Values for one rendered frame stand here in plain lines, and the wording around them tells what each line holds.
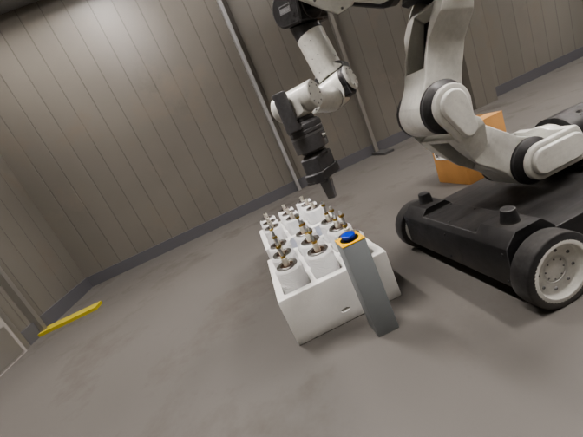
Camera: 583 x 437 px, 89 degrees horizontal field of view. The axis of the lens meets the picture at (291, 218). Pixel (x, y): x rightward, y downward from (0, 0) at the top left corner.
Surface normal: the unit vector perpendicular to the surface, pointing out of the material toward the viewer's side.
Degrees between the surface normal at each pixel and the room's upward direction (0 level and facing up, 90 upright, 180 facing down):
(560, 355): 0
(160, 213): 90
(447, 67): 90
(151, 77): 90
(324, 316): 90
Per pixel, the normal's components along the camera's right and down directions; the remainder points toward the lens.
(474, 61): 0.20, 0.19
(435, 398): -0.40, -0.88
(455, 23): 0.25, 0.58
